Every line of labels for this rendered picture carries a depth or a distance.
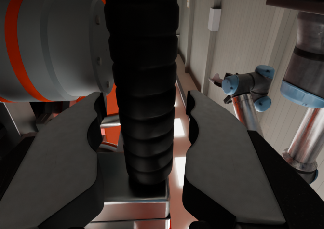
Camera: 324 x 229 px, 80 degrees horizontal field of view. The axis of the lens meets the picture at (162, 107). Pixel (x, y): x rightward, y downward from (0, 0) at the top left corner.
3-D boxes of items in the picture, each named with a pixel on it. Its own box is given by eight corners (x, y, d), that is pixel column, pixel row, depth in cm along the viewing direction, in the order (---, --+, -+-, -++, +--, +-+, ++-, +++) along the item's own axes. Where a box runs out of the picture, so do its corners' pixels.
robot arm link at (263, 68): (258, 73, 75) (251, 97, 81) (280, 69, 78) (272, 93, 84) (245, 65, 82) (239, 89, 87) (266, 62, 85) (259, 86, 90)
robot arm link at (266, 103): (276, 95, 83) (270, 112, 87) (257, 84, 92) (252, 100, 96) (261, 98, 81) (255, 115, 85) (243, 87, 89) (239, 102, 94)
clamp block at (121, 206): (38, 205, 13) (60, 242, 16) (171, 199, 14) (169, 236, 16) (66, 151, 17) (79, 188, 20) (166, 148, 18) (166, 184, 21)
